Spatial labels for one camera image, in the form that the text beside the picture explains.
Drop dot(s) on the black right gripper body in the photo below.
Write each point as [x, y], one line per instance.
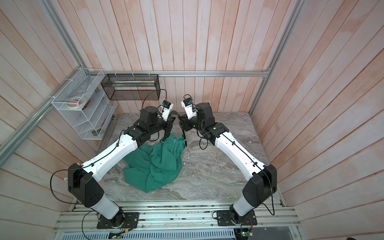
[190, 125]

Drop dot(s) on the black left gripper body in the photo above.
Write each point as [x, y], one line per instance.
[165, 125]

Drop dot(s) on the green trousers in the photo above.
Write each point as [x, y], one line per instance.
[151, 167]

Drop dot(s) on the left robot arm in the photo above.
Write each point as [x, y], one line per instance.
[83, 180]

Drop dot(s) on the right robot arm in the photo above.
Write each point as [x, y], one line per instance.
[261, 179]

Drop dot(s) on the tape roll on shelf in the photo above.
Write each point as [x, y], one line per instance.
[77, 102]

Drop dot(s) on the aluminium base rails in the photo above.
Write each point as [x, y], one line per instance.
[177, 215]

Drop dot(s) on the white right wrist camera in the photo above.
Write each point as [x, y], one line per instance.
[189, 108]

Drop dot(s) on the black wire mesh basket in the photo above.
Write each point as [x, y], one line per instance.
[131, 87]

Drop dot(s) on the white wire mesh shelf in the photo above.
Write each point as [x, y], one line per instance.
[85, 106]

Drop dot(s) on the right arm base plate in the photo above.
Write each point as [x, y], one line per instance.
[230, 218]

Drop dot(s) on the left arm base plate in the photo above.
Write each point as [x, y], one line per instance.
[126, 220]

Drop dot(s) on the aluminium frame rail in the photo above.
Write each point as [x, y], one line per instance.
[188, 43]

